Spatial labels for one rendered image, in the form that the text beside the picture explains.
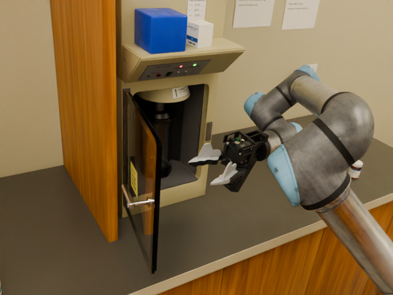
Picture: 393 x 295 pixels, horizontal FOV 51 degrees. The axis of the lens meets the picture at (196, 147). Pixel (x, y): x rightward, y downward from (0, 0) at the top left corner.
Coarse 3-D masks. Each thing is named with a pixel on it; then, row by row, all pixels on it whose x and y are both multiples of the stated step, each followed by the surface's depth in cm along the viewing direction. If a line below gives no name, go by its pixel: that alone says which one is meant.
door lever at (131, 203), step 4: (124, 184) 104; (124, 188) 102; (128, 188) 102; (124, 192) 101; (128, 192) 101; (128, 196) 100; (128, 200) 98; (132, 200) 98; (144, 200) 99; (148, 200) 99; (128, 204) 97; (132, 204) 97; (136, 204) 98; (140, 204) 98; (144, 204) 99; (148, 204) 99
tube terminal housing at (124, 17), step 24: (120, 0) 102; (144, 0) 105; (168, 0) 108; (216, 0) 116; (120, 24) 105; (216, 24) 119; (120, 48) 108; (120, 72) 111; (120, 96) 114; (120, 120) 118; (120, 144) 122; (120, 168) 126; (120, 192) 130; (168, 192) 139; (192, 192) 146
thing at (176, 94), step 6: (156, 90) 124; (162, 90) 124; (168, 90) 124; (174, 90) 125; (180, 90) 126; (186, 90) 129; (144, 96) 125; (150, 96) 125; (156, 96) 124; (162, 96) 124; (168, 96) 124; (174, 96) 125; (180, 96) 126; (186, 96) 129; (162, 102) 124; (168, 102) 125
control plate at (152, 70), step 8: (160, 64) 105; (168, 64) 106; (176, 64) 108; (184, 64) 110; (192, 64) 112; (200, 64) 113; (144, 72) 106; (152, 72) 108; (160, 72) 110; (176, 72) 113; (192, 72) 117
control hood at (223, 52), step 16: (128, 48) 104; (192, 48) 109; (208, 48) 110; (224, 48) 111; (240, 48) 113; (128, 64) 105; (144, 64) 102; (208, 64) 115; (224, 64) 119; (128, 80) 108; (144, 80) 112
